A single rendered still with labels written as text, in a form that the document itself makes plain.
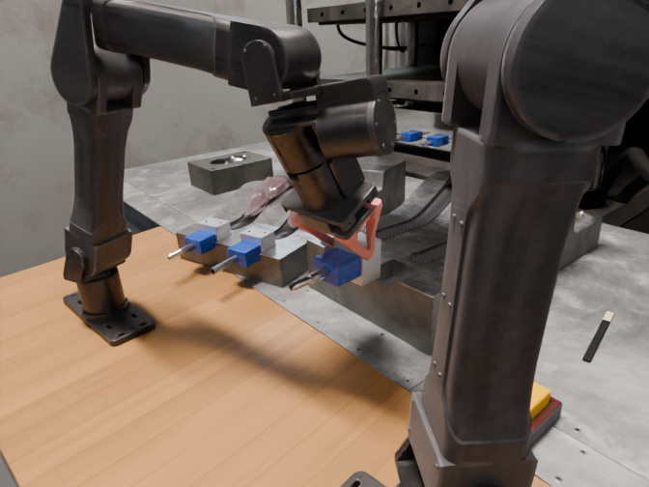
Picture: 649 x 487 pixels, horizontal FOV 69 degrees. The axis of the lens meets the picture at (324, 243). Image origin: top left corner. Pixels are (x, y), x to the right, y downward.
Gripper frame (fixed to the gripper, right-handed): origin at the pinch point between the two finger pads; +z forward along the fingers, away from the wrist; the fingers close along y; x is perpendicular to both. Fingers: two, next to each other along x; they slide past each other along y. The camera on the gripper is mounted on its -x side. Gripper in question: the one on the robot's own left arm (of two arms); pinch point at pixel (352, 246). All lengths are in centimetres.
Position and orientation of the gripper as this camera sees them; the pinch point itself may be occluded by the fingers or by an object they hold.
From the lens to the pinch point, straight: 60.0
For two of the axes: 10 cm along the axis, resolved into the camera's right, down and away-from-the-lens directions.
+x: -6.1, 7.0, -3.7
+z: 3.7, 6.6, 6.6
